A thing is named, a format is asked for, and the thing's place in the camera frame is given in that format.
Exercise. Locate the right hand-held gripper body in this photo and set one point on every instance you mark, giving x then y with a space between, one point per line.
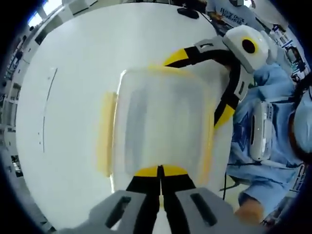
243 61

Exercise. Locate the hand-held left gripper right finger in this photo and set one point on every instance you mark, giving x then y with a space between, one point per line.
190 209

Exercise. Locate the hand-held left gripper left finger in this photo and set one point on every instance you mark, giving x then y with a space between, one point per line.
131 209

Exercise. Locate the clear storage box lid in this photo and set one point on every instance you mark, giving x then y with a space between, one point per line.
168 109

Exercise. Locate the clear plastic storage box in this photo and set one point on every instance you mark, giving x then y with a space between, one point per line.
165 122

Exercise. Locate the yellow plastic latch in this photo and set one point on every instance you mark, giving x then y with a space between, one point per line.
106 134

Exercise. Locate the black flat device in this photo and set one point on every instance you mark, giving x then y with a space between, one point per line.
187 12

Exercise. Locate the person's blue-clothed torso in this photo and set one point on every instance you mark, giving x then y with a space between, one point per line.
280 170

